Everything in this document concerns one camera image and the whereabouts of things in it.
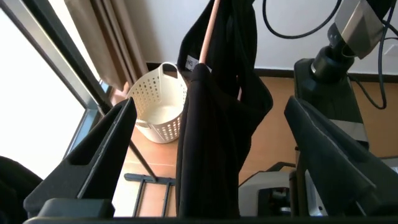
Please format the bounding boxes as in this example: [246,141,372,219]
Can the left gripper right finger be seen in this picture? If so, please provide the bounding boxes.
[284,95,398,218]

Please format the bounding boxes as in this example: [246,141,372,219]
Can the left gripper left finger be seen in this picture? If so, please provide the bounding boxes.
[24,96,138,218]

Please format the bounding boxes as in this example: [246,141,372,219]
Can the black garment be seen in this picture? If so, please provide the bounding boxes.
[175,0,274,218]

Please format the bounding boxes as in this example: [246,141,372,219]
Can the black shorts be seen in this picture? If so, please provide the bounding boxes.
[0,155,43,224]

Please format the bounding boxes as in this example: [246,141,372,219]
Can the white laundry basket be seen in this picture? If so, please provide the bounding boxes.
[126,61,188,144]

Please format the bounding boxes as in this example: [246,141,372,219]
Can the brown curtain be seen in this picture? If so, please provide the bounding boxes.
[63,0,149,91]

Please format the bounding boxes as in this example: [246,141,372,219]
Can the black cable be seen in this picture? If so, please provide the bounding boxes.
[262,0,343,40]
[348,0,398,110]

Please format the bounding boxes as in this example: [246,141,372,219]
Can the window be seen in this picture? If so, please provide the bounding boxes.
[0,0,113,180]

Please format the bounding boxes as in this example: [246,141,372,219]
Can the pink clothes hanger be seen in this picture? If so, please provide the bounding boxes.
[198,0,243,101]

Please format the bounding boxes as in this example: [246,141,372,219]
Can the black clothes rack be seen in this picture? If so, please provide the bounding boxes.
[30,0,177,218]

